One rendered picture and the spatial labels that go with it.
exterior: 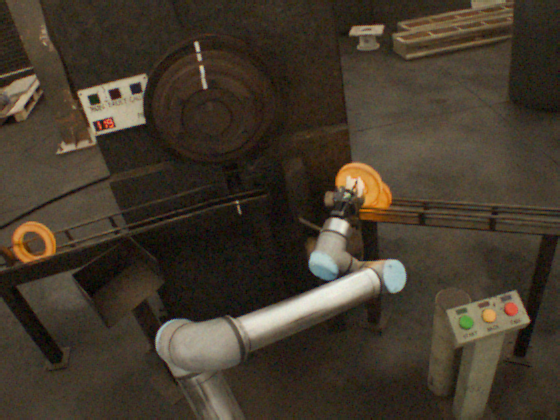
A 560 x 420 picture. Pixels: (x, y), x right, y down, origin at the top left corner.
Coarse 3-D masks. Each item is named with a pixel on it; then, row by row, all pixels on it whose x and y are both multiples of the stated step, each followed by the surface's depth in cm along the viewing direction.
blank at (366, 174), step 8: (344, 168) 158; (352, 168) 155; (360, 168) 154; (368, 168) 155; (344, 176) 159; (352, 176) 157; (360, 176) 156; (368, 176) 155; (376, 176) 155; (336, 184) 162; (344, 184) 161; (368, 184) 156; (376, 184) 155; (368, 192) 158; (376, 192) 157; (368, 200) 160
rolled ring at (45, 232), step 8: (24, 224) 183; (32, 224) 183; (40, 224) 185; (16, 232) 184; (24, 232) 184; (40, 232) 184; (48, 232) 185; (16, 240) 184; (48, 240) 185; (16, 248) 185; (24, 248) 188; (48, 248) 186; (24, 256) 186; (32, 256) 189; (40, 256) 189
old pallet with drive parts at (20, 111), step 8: (32, 88) 563; (40, 88) 597; (24, 96) 542; (32, 96) 552; (8, 104) 530; (16, 104) 523; (24, 104) 521; (32, 104) 549; (8, 112) 512; (16, 112) 508; (24, 112) 517; (0, 120) 516
